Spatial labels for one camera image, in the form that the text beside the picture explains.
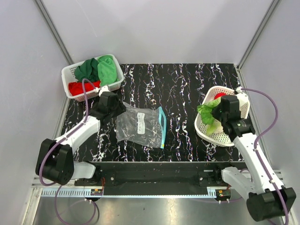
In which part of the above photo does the fake white cauliflower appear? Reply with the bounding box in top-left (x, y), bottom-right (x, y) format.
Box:
top-left (214, 126), bottom-right (223, 134)

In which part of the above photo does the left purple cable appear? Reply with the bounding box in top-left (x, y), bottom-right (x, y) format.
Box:
top-left (39, 78), bottom-right (99, 223)

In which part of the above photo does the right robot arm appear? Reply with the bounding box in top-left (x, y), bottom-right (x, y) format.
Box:
top-left (212, 95), bottom-right (296, 222)

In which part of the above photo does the dark green cloth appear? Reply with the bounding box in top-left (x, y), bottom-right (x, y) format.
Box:
top-left (74, 58), bottom-right (99, 82)

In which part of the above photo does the aluminium frame post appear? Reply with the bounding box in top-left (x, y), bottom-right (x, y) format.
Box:
top-left (237, 0), bottom-right (281, 69)
top-left (33, 0), bottom-right (74, 65)

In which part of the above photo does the left aluminium frame post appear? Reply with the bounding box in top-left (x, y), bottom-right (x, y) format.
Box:
top-left (33, 0), bottom-right (74, 65)

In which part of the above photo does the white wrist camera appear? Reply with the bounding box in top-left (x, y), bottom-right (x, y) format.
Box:
top-left (94, 85), bottom-right (110, 96)
top-left (234, 86), bottom-right (248, 99)

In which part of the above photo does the clear zip top bag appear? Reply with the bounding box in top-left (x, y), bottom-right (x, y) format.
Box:
top-left (116, 103), bottom-right (167, 149)

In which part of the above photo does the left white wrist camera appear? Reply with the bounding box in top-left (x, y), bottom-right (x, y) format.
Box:
top-left (94, 85), bottom-right (110, 96)

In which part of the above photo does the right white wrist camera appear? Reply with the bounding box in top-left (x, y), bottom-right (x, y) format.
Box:
top-left (234, 86), bottom-right (248, 99)

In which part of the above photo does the white oval basket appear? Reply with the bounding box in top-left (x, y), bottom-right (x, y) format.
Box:
top-left (195, 86), bottom-right (250, 147)

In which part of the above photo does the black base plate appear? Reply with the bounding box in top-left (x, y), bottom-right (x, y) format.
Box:
top-left (75, 162), bottom-right (247, 197)

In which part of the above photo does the red cloth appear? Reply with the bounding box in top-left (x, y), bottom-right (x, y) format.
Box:
top-left (68, 82), bottom-right (94, 96)

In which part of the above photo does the fake red apple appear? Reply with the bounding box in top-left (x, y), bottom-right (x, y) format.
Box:
top-left (214, 92), bottom-right (227, 100)

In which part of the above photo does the light green cloth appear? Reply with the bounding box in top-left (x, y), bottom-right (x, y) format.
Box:
top-left (97, 55), bottom-right (117, 87)

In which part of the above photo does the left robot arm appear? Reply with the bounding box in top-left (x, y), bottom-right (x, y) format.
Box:
top-left (36, 91), bottom-right (126, 186)

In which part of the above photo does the fake green lettuce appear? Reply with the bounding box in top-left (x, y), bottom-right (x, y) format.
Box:
top-left (197, 98), bottom-right (221, 136)

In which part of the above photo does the right aluminium frame post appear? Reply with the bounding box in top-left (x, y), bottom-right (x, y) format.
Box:
top-left (237, 0), bottom-right (281, 69)

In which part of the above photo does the black marble pattern mat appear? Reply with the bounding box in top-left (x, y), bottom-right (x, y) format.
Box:
top-left (73, 63), bottom-right (243, 162)

